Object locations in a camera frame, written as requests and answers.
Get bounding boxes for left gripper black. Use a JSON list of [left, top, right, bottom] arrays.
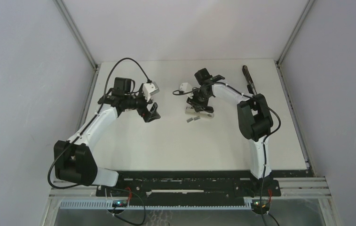
[[124, 88, 160, 122]]

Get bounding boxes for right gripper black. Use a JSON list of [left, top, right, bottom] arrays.
[[187, 89, 211, 113]]

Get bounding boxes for silver black staple remover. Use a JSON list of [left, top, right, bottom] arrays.
[[185, 105, 214, 119]]

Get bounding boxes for black stapler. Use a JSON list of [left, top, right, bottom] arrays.
[[242, 65, 257, 95]]

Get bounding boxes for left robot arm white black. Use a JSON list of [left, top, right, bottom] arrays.
[[49, 77, 161, 196]]

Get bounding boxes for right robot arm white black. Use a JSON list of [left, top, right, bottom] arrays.
[[178, 68, 273, 196]]

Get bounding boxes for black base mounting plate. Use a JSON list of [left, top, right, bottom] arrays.
[[95, 170, 282, 205]]

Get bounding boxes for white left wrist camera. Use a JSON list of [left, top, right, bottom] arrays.
[[142, 82, 159, 102]]

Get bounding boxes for left black camera cable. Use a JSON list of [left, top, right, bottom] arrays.
[[47, 57, 152, 190]]

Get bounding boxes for left controller board with wires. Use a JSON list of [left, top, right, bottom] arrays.
[[105, 187, 147, 226]]

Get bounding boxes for controller board with wires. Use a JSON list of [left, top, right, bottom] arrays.
[[251, 188, 280, 226], [105, 187, 147, 226]]

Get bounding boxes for right controller board with wires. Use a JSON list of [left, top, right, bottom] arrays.
[[251, 188, 280, 226]]

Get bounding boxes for white cable duct strip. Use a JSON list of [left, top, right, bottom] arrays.
[[59, 199, 253, 210]]

